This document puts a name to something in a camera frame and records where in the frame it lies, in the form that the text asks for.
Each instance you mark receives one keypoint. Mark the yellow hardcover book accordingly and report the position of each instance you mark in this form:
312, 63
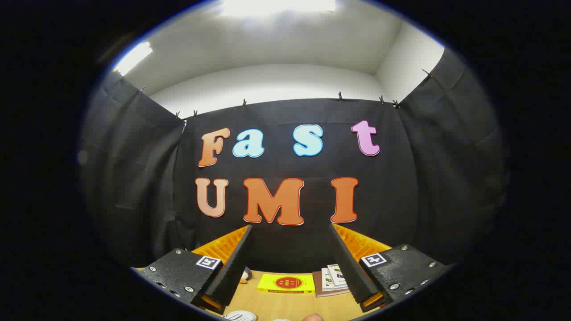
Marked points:
285, 283

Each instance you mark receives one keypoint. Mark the brown cover book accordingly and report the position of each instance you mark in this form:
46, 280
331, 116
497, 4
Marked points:
317, 285

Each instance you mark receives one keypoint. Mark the white paperback book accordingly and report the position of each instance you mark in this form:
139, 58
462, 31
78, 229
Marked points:
326, 281

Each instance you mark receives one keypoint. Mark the wide ceiling light panel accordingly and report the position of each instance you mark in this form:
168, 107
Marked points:
276, 6

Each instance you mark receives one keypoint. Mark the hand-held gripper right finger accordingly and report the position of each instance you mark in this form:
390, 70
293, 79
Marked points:
348, 267

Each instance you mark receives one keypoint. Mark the penguin plush toy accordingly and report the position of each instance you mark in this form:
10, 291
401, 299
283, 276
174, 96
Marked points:
245, 275

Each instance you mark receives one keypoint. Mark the long ceiling light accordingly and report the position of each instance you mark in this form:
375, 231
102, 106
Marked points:
134, 58

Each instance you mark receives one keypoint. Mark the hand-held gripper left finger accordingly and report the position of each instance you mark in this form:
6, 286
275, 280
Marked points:
234, 267

